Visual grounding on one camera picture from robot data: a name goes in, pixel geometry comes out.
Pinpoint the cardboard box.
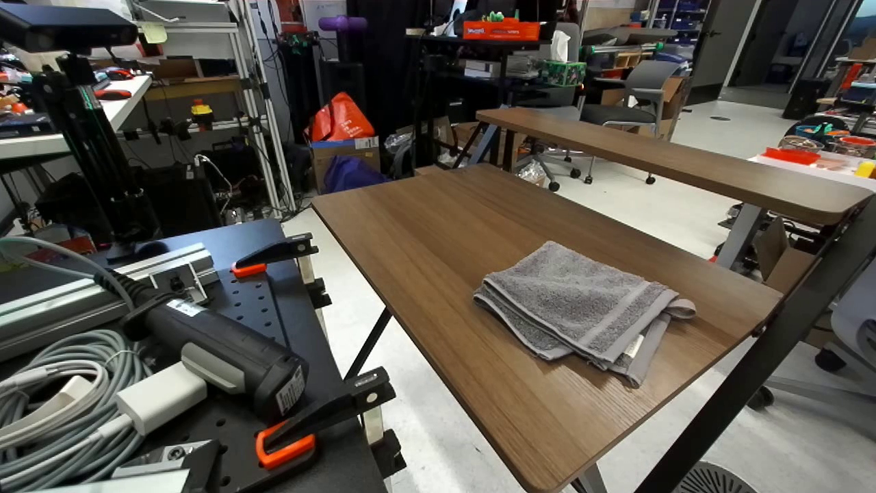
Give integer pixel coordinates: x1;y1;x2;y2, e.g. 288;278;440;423
313;136;384;191

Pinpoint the orange toolbox on shelf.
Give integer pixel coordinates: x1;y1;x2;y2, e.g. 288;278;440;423
463;18;543;44

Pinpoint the grey towel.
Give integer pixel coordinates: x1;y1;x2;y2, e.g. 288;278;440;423
474;240;697;386

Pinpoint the white power adapter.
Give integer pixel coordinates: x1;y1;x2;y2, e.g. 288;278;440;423
118;360;209;434

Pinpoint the orange bag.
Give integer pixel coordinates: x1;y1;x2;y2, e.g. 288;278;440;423
310;91;374;141

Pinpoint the grey office chair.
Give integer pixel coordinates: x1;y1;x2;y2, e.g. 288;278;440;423
532;58;691;188

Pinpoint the wooden desk with black frame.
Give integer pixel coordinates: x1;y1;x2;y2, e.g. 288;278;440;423
314;107;874;493

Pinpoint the black perforated mounting board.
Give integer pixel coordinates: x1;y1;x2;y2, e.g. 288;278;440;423
101;218;404;493

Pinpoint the black handheld scanner device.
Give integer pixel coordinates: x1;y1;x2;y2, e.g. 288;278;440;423
136;299;307;421

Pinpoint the black orange clamp far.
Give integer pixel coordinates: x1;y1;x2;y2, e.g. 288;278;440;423
229;232;317;278

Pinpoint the black orange clamp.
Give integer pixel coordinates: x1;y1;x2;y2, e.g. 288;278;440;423
229;232;317;278
254;367;394;471

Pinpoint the black orange clamp near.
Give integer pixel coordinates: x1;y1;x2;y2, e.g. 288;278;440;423
254;367;394;471

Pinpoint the black camera tripod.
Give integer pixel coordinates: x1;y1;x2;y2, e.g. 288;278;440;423
0;2;158;244

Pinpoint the grey coiled cable bundle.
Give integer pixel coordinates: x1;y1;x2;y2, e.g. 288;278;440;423
0;325;153;493

